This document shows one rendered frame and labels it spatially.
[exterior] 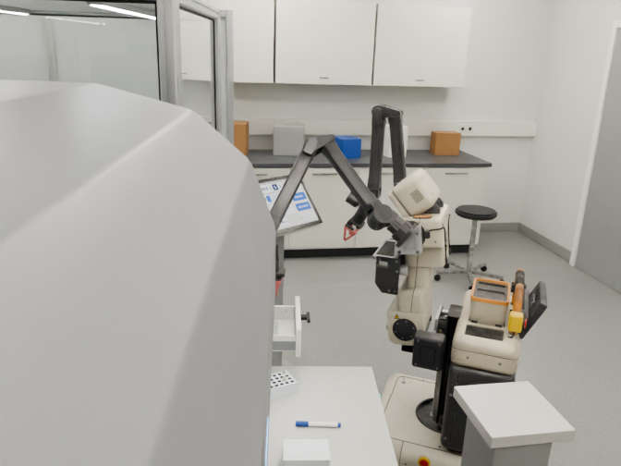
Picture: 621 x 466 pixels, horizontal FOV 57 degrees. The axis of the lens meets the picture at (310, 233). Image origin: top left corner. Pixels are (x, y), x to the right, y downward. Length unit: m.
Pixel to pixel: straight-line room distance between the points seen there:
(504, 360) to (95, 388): 2.08
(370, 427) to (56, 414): 1.58
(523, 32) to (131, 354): 6.16
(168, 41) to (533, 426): 1.54
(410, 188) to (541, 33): 4.36
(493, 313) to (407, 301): 0.34
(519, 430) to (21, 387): 1.76
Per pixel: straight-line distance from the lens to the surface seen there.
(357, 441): 1.81
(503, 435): 1.94
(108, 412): 0.35
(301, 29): 5.30
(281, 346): 2.07
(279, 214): 2.13
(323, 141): 2.27
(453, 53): 5.71
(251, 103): 5.64
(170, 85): 1.50
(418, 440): 2.65
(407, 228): 2.22
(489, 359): 2.35
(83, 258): 0.45
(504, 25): 6.32
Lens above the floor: 1.86
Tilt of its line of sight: 18 degrees down
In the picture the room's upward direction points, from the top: 2 degrees clockwise
